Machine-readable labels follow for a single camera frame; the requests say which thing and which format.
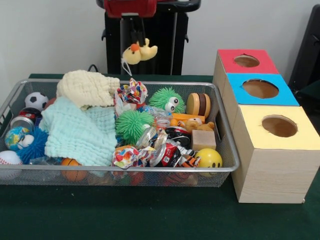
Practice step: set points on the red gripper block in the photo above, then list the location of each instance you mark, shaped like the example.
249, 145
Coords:
130, 7

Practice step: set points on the yellow plush duck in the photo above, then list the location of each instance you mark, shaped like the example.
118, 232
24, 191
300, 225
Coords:
140, 53

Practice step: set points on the cream muslin cloth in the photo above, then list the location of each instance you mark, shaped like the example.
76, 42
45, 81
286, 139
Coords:
80, 87

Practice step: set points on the pale mint muslin cloth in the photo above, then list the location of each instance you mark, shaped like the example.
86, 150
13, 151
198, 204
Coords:
80, 132

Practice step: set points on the shallow clear mesh bin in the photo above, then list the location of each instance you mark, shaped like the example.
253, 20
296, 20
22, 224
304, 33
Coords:
37, 177

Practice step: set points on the wooden box with three holes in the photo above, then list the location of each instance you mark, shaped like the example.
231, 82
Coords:
270, 175

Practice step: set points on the green spiky toy with eyes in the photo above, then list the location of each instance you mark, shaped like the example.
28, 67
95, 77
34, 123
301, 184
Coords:
132, 125
160, 100

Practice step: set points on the wooden toy hamburger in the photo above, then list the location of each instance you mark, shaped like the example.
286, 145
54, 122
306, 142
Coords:
200, 103

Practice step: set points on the small soccer ball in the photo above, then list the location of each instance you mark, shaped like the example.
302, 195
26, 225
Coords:
36, 100

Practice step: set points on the plain wooden cube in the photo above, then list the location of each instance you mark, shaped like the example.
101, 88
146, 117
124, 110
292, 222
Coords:
203, 140

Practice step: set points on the yellow smiley ball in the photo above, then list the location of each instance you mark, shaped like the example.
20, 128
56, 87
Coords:
208, 157

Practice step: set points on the blue spiky toy with eyes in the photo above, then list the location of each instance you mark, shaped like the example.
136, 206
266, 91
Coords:
35, 147

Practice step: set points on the small globe ball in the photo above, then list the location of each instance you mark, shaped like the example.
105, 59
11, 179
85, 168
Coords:
13, 138

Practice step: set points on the black chair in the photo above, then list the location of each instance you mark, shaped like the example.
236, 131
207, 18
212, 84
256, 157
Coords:
307, 50

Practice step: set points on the dark green side-table cloth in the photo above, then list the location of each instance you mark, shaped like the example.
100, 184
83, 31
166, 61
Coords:
310, 92

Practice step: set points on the dark green table cloth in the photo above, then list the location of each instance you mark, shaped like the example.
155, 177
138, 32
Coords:
150, 220

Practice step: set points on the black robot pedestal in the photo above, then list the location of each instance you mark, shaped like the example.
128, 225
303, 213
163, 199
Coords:
162, 50

